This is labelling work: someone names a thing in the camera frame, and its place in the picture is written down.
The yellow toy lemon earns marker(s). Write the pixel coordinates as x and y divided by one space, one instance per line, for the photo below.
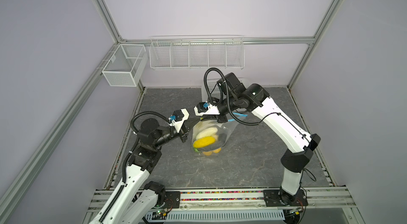
211 152

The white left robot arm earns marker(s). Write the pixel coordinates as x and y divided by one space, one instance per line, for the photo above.
153 130

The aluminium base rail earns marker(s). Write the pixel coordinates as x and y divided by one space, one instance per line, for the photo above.
249 203

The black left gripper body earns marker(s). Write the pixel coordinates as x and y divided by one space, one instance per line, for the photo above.
171 135

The white perforated plastic basket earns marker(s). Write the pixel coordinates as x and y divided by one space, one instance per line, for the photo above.
214 90

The beige toy potato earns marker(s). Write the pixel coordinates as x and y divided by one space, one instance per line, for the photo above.
202 125

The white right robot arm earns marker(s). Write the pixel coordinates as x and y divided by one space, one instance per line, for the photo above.
252 106

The white toy cucumber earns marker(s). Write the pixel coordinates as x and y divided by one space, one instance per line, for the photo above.
207 132

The clear zip top bag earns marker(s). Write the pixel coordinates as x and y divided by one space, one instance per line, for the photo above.
223 128

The black toy avocado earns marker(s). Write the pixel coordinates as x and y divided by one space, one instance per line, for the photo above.
222 139

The white wire wall rack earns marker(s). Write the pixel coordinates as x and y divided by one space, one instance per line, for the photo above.
197 51

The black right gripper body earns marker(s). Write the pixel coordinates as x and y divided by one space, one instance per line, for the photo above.
226 108

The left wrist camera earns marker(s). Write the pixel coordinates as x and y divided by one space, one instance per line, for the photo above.
177 119

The white mesh wall box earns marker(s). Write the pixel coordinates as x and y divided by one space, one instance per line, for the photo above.
126 65

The yellow toy corn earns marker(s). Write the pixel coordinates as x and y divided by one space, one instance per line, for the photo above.
204 142

